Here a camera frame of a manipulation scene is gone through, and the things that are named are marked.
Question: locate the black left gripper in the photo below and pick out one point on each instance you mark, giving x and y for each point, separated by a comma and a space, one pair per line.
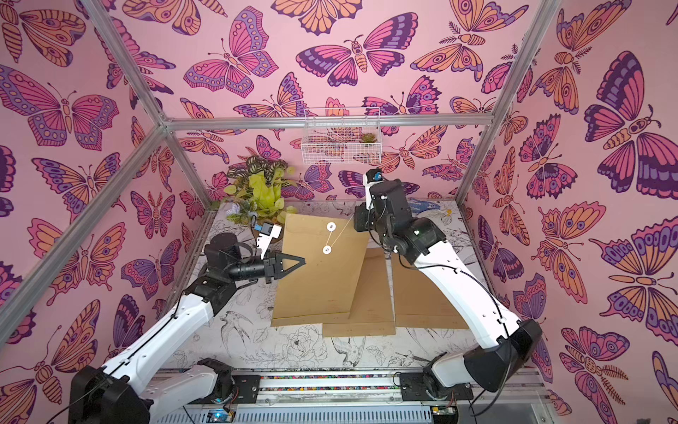
270, 268

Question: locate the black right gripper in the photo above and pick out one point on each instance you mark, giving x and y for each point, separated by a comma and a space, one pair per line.
362, 218

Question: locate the brown kraft file bag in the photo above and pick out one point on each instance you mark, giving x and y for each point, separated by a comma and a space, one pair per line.
372, 312

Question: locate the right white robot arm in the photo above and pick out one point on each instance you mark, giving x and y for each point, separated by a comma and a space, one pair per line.
504, 341

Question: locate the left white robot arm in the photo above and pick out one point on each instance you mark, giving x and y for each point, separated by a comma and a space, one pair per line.
121, 390

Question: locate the potted green plant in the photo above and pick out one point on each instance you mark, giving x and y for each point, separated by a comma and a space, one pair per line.
255, 192

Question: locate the small succulent in basket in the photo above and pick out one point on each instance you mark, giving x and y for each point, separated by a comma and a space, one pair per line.
369, 138

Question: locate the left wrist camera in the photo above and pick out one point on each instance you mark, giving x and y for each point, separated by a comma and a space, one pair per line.
266, 234

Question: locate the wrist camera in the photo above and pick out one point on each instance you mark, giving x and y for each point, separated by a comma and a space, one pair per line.
266, 234
371, 179

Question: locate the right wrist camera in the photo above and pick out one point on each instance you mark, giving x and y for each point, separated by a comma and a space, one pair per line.
371, 179

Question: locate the white wire basket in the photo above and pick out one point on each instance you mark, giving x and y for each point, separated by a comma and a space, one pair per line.
331, 135

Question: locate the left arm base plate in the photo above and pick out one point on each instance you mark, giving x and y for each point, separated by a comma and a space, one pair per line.
233, 390

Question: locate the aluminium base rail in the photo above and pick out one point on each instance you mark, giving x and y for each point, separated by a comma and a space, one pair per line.
367, 396

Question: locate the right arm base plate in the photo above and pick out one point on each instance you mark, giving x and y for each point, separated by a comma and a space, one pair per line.
422, 387

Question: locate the aluminium frame post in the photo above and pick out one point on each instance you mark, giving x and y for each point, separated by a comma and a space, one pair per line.
531, 43

